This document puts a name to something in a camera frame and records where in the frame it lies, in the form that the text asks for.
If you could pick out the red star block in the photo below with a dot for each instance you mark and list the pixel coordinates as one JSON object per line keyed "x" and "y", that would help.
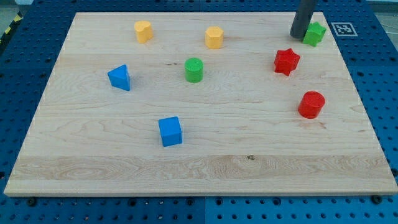
{"x": 286, "y": 61}

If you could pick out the green star block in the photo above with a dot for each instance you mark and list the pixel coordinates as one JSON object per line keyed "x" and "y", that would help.
{"x": 314, "y": 34}

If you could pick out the light wooden board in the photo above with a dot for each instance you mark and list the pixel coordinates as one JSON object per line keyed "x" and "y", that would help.
{"x": 241, "y": 131}

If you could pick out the blue cube block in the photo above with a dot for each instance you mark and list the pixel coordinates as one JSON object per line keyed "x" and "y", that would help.
{"x": 170, "y": 131}

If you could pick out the green cylinder block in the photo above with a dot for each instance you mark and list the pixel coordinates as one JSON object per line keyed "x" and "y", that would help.
{"x": 193, "y": 70}

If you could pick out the yellow hexagon block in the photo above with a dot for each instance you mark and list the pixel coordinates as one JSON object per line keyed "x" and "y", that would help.
{"x": 214, "y": 37}

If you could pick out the blue triangle block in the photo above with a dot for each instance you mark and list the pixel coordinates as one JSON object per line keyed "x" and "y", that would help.
{"x": 119, "y": 78}

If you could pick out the yellow heart block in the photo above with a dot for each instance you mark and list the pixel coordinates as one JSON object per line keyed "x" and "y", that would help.
{"x": 143, "y": 31}

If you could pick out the red cylinder block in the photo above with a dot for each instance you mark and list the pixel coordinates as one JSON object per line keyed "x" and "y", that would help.
{"x": 311, "y": 104}

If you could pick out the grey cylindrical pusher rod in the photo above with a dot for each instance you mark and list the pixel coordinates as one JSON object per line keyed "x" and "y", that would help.
{"x": 302, "y": 18}

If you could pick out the white fiducial marker tag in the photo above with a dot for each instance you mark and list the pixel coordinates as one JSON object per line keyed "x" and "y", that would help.
{"x": 344, "y": 29}

